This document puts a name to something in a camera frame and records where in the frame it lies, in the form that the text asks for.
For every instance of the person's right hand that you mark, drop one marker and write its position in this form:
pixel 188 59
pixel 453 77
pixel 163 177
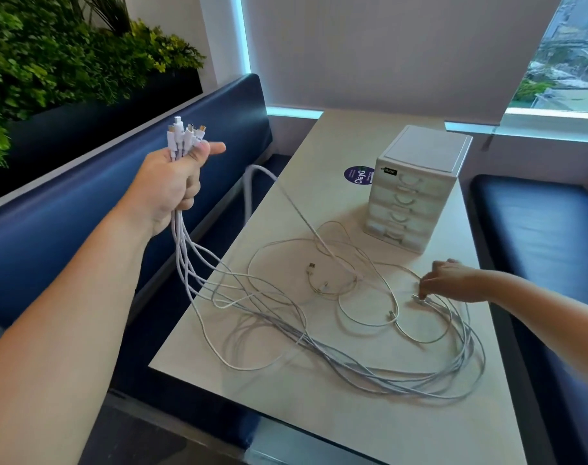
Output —
pixel 458 283

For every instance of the person's left hand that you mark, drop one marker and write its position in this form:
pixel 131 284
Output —
pixel 163 188

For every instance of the white mini drawer cabinet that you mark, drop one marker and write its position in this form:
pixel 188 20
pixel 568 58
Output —
pixel 427 147

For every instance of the person's right forearm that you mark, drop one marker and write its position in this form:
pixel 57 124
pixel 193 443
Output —
pixel 550 319

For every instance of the person's left forearm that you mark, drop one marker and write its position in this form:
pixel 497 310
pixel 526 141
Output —
pixel 56 343

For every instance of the black planter box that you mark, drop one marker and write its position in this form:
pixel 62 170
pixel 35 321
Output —
pixel 105 121

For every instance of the blue padded bench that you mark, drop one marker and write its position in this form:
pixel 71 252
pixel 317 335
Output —
pixel 56 237
pixel 541 227

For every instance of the round purple sticker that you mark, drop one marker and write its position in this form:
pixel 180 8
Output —
pixel 358 174

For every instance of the green leafy plants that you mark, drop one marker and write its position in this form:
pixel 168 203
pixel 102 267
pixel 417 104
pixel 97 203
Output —
pixel 56 53

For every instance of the white table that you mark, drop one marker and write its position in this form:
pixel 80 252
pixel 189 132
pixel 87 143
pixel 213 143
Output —
pixel 332 140

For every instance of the glass window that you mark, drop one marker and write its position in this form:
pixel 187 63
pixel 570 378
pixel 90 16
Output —
pixel 565 67

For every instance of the white roller blind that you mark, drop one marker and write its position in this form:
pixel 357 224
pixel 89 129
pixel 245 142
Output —
pixel 395 48

